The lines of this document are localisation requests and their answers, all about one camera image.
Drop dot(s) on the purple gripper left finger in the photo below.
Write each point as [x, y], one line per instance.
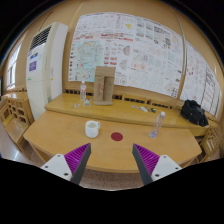
[70, 166]

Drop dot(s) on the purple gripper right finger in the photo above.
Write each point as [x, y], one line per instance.
[151, 166]

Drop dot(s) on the clear plastic water bottle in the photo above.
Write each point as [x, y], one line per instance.
[157, 125]

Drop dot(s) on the water bottle with red label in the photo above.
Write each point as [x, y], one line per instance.
[83, 91]

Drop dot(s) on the white ceramic mug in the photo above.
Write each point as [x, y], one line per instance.
[92, 128]

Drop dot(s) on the red round coaster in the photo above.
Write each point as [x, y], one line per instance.
[116, 136]

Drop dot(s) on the small items on table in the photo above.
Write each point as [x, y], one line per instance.
[144, 108]

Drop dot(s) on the small sticker items left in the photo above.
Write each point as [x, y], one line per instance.
[86, 102]

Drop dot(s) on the black bag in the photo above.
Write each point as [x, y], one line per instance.
[193, 112]

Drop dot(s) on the wooden chair right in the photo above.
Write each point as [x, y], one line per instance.
[211, 143]

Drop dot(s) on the wooden chair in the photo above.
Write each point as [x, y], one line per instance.
[211, 143]
[16, 115]

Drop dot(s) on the wooden chair left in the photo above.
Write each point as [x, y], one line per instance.
[16, 115]

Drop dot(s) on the brown cardboard stand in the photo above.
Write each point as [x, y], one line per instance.
[103, 85]

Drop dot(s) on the white standing air conditioner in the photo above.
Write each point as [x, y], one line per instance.
[44, 67]

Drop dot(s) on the right wall poster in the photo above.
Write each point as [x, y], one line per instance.
[200, 83]

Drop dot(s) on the large wall poster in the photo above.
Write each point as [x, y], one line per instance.
[145, 54]

